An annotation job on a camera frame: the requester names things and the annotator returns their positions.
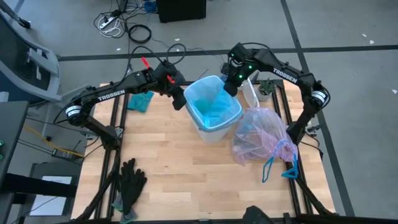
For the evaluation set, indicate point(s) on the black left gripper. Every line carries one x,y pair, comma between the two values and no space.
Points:
169,84

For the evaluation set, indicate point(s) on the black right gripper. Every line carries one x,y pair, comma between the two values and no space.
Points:
236,77

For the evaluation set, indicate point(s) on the white swing bin lid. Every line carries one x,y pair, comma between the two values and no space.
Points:
251,93

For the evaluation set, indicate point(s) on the blue plastic bag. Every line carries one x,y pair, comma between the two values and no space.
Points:
214,109

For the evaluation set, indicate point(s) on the white plastic trash bin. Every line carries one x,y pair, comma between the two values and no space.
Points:
214,135

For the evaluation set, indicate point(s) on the pink trash bag blue rim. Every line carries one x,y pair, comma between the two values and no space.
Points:
261,137

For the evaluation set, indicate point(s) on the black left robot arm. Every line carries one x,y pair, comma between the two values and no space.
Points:
109,95

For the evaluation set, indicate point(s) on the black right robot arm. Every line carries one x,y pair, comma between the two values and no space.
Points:
286,76

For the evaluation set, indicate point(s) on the black pointed plastic piece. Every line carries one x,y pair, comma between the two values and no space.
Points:
255,76

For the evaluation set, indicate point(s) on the potted succulent plant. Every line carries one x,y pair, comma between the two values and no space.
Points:
265,88

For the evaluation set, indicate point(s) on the black computer case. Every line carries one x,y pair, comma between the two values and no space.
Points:
180,11

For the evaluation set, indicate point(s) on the white power strip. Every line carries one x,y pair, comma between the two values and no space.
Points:
107,22

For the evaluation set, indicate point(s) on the black work gloves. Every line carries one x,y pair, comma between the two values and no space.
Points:
132,183

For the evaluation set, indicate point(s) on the small black device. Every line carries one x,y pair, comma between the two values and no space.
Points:
63,153

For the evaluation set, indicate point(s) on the black cabinet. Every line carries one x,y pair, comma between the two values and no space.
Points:
62,169

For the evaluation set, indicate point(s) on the dark rounded object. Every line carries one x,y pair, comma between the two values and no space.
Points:
256,215

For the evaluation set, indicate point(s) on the grey office chair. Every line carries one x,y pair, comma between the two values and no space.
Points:
18,62

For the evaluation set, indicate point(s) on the white paper on cabinet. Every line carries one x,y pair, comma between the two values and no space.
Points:
49,205

